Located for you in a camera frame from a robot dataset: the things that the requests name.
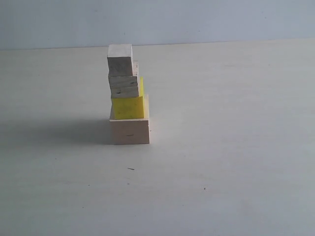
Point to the large wooden cube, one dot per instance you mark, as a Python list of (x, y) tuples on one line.
[(131, 131)]

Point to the small wooden cube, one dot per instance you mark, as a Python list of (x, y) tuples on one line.
[(120, 60)]

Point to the yellow cube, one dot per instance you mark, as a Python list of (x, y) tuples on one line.
[(130, 107)]

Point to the medium wooden cube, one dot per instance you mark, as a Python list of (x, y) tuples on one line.
[(125, 86)]

